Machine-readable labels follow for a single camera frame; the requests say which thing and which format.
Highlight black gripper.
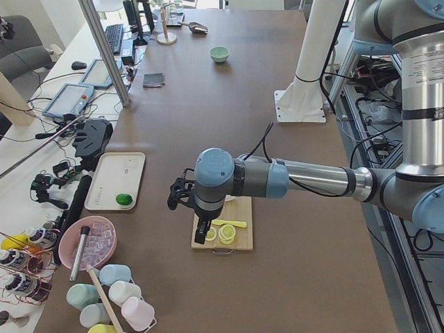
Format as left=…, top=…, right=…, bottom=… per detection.
left=194, top=206, right=222, bottom=244

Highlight green ceramic bowl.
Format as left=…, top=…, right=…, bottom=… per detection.
left=210, top=46, right=230, bottom=63

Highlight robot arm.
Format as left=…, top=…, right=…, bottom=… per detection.
left=192, top=1, right=443, bottom=244

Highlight pink bowl with ice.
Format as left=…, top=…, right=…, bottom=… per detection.
left=58, top=216, right=117, bottom=271

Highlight single lemon slice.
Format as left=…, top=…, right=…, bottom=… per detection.
left=205, top=227, right=218, bottom=241

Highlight yellow plastic knife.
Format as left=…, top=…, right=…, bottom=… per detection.
left=212, top=219, right=248, bottom=228

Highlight stacked lemon slices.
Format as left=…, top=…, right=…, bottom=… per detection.
left=219, top=224, right=237, bottom=244

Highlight bamboo cutting board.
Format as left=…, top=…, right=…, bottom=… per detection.
left=191, top=197, right=253, bottom=250

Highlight green lime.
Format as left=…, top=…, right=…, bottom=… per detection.
left=115, top=193, right=133, bottom=206

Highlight cream rabbit tray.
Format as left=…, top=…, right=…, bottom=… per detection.
left=85, top=152, right=146, bottom=211

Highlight white cup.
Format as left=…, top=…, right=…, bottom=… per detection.
left=108, top=281, right=142, bottom=307

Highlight pink cup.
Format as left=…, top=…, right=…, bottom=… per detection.
left=121, top=296, right=155, bottom=332

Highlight metal cylinder muddler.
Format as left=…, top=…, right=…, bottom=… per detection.
left=69, top=226, right=90, bottom=282

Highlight black long bar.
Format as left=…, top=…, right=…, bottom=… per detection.
left=53, top=175, right=92, bottom=266

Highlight black gripper part on desk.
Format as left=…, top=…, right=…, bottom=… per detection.
left=72, top=119, right=113, bottom=171

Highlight pale blue cup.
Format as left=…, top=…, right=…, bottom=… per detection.
left=80, top=303, right=111, bottom=328

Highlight green cup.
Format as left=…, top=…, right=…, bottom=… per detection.
left=66, top=284, right=99, bottom=311

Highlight yellow cup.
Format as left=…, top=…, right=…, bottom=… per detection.
left=87, top=323, right=117, bottom=333

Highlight grey folded cloth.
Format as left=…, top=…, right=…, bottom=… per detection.
left=142, top=73, right=165, bottom=88

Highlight near teach pendant tablet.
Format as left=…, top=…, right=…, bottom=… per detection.
left=42, top=84, right=94, bottom=118

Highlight teach pendant tablet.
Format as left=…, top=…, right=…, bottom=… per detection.
left=42, top=84, right=94, bottom=118
left=80, top=59, right=112, bottom=89

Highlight far teach pendant tablet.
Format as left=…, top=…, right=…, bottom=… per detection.
left=80, top=59, right=112, bottom=89

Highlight yellow lemon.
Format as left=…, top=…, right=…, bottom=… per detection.
left=1, top=234, right=28, bottom=250

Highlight wooden round stand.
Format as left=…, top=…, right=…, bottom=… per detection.
left=156, top=3, right=177, bottom=45

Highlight black power box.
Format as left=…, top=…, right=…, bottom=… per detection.
left=120, top=39, right=135, bottom=66

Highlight metal scoop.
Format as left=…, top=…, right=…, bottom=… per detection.
left=178, top=21, right=208, bottom=35

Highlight black computer mouse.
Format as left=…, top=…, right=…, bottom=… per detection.
left=71, top=61, right=87, bottom=71

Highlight black keyboard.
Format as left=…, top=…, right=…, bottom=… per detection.
left=104, top=24, right=124, bottom=55

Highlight grey office chair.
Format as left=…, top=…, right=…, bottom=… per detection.
left=1, top=15, right=55, bottom=82

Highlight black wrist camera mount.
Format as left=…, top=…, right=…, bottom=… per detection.
left=167, top=168, right=196, bottom=210

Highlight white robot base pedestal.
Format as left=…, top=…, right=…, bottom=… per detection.
left=274, top=0, right=348, bottom=123

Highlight copper wire bottle rack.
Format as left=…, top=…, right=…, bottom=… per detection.
left=1, top=228, right=58, bottom=305

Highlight aluminium frame post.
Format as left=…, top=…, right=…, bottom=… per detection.
left=78, top=0, right=130, bottom=108

